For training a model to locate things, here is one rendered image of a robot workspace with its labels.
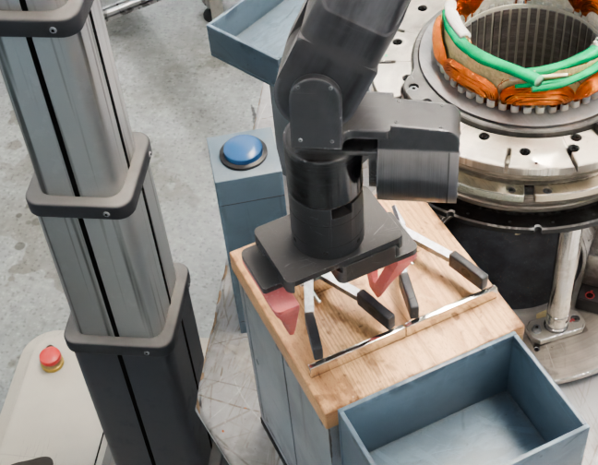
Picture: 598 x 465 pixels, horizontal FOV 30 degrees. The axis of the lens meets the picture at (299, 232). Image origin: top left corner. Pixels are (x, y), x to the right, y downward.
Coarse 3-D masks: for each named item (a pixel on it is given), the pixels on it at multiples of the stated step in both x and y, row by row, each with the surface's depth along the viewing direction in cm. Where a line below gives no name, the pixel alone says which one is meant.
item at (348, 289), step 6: (324, 276) 96; (330, 276) 96; (330, 282) 96; (336, 282) 96; (348, 282) 96; (336, 288) 96; (342, 288) 95; (348, 288) 95; (354, 288) 95; (348, 294) 95; (354, 294) 95
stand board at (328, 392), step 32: (416, 224) 103; (416, 256) 100; (256, 288) 99; (416, 288) 98; (448, 288) 98; (320, 320) 96; (352, 320) 96; (448, 320) 95; (480, 320) 95; (512, 320) 95; (288, 352) 94; (384, 352) 94; (416, 352) 93; (448, 352) 93; (320, 384) 92; (352, 384) 92; (384, 384) 91; (320, 416) 92
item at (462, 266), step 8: (456, 256) 96; (448, 264) 97; (456, 264) 96; (464, 264) 96; (472, 264) 96; (464, 272) 96; (472, 272) 95; (480, 272) 95; (472, 280) 96; (480, 280) 95; (480, 288) 95
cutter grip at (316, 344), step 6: (312, 312) 93; (306, 318) 93; (312, 318) 93; (306, 324) 93; (312, 324) 92; (312, 330) 92; (312, 336) 91; (318, 336) 91; (312, 342) 91; (318, 342) 91; (312, 348) 91; (318, 348) 91; (318, 354) 91
